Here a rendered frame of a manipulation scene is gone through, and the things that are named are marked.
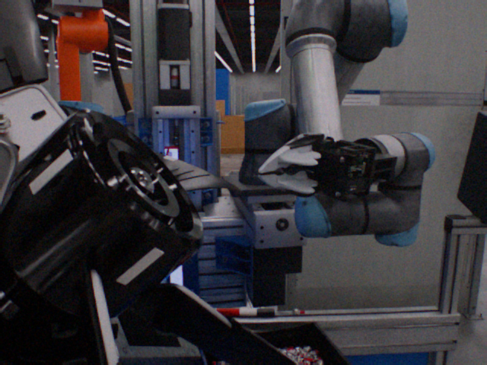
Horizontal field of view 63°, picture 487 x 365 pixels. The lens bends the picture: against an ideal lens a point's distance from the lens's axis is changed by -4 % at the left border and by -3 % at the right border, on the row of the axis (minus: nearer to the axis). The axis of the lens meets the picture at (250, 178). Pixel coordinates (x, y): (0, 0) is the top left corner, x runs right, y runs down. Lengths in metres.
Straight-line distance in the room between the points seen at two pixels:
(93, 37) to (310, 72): 3.81
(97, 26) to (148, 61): 3.20
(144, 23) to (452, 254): 1.00
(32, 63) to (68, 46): 4.08
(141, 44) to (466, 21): 1.75
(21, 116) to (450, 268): 0.76
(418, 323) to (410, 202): 0.27
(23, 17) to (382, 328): 0.77
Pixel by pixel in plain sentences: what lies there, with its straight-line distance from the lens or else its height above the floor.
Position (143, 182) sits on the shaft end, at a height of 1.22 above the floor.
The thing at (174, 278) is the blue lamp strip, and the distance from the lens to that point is 0.78.
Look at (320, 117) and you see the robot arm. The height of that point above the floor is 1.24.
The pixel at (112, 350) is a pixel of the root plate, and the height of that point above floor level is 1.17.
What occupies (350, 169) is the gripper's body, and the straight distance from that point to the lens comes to 0.56.
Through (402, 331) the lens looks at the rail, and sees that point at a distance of 0.89.
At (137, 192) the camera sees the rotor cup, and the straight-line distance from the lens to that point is 0.25.
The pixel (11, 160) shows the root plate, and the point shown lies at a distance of 0.26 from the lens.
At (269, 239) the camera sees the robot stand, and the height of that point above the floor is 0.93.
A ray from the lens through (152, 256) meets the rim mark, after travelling 0.24.
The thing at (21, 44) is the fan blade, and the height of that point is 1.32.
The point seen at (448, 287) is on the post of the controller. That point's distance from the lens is 0.89.
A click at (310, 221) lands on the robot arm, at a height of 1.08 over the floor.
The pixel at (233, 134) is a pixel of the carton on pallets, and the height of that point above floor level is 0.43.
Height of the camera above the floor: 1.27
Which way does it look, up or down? 11 degrees down
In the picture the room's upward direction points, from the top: straight up
